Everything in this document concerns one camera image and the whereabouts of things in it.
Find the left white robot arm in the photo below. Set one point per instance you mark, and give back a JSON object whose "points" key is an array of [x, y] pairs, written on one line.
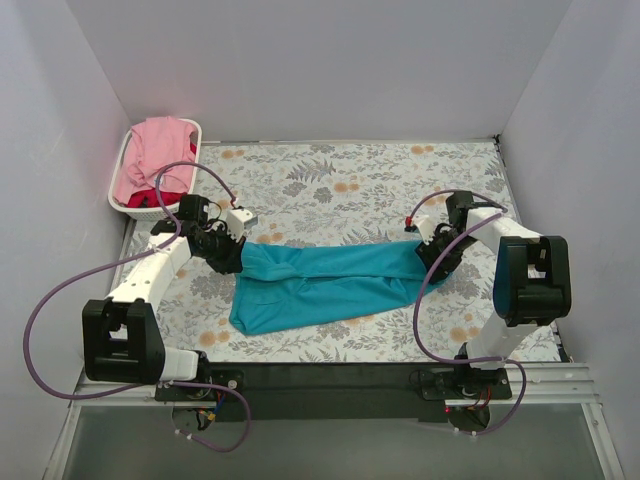
{"points": [[121, 337]]}

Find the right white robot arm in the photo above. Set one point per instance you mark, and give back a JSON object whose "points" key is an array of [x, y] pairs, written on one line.
{"points": [[531, 288]]}

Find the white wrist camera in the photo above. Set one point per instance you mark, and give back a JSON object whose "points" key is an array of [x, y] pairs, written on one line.
{"points": [[239, 221], [423, 225]]}

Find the pink t shirt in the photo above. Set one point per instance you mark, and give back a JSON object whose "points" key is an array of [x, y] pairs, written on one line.
{"points": [[155, 143]]}

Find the aluminium rail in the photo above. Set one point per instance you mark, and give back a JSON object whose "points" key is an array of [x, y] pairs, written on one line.
{"points": [[547, 383]]}

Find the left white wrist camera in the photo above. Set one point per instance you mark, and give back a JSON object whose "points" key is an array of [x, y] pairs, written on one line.
{"points": [[239, 221]]}

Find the red t shirt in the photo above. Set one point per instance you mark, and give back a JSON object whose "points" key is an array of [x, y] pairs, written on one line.
{"points": [[150, 197]]}

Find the teal t shirt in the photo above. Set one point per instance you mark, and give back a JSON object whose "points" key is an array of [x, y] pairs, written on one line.
{"points": [[282, 287]]}

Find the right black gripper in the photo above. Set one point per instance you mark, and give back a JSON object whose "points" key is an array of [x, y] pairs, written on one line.
{"points": [[439, 258]]}

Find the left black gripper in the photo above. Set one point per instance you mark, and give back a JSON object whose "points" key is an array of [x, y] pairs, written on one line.
{"points": [[226, 255]]}

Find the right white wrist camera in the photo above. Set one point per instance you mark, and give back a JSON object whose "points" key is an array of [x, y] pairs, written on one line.
{"points": [[423, 225]]}

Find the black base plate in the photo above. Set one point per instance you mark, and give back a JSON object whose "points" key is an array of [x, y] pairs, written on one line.
{"points": [[314, 391]]}

